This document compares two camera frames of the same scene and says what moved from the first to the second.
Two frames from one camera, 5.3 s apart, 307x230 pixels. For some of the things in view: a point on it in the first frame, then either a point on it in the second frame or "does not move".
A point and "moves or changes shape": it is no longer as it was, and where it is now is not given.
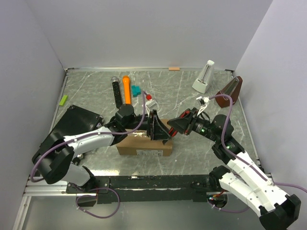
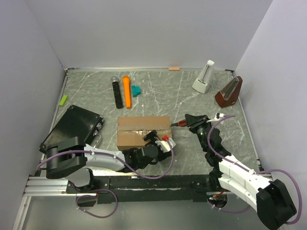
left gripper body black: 151,131 → 152,136
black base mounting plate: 150,189 does not move
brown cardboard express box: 140,144 moves or changes shape
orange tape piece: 173,68 does not move
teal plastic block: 136,90 does not move
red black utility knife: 172,132 moves or changes shape
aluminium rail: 42,189 does not move
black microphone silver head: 115,85 does not move
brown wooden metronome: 232,88 does not move
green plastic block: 64,100 does not move
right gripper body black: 188,125 → 199,126
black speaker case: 76,120 does not move
